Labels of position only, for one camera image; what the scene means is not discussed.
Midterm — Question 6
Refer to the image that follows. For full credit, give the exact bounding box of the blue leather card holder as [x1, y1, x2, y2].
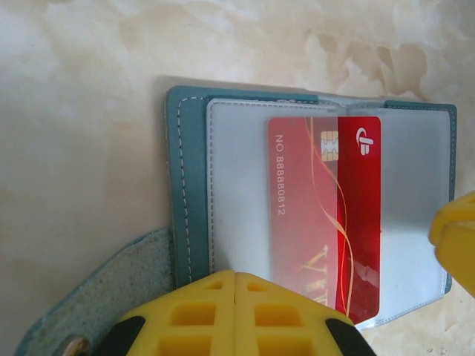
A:
[16, 85, 458, 356]

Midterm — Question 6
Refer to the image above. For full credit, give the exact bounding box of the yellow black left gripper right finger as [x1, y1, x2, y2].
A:
[233, 272, 376, 356]

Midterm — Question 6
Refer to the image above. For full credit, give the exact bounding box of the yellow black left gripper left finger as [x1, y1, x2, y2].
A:
[105, 270, 236, 356]

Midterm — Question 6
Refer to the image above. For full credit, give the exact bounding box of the red VIP card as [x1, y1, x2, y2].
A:
[266, 116, 382, 326]

